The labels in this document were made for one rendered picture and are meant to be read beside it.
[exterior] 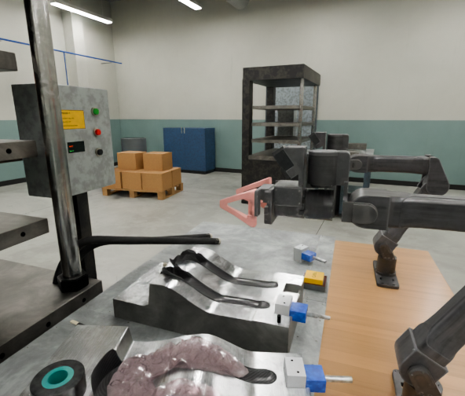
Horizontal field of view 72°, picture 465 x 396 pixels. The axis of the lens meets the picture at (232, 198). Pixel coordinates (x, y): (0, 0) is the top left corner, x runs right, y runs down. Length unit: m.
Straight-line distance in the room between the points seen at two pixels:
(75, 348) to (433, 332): 0.68
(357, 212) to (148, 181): 5.15
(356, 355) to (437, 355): 0.25
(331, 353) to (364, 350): 0.09
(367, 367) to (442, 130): 6.66
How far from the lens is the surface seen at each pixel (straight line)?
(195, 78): 8.52
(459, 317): 0.69
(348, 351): 0.92
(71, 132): 1.34
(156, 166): 5.75
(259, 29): 7.97
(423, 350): 0.71
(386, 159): 1.19
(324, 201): 0.58
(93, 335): 0.80
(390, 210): 0.59
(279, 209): 0.60
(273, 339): 0.83
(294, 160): 0.58
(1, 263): 1.62
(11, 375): 0.95
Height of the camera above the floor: 1.36
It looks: 14 degrees down
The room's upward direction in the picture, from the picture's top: straight up
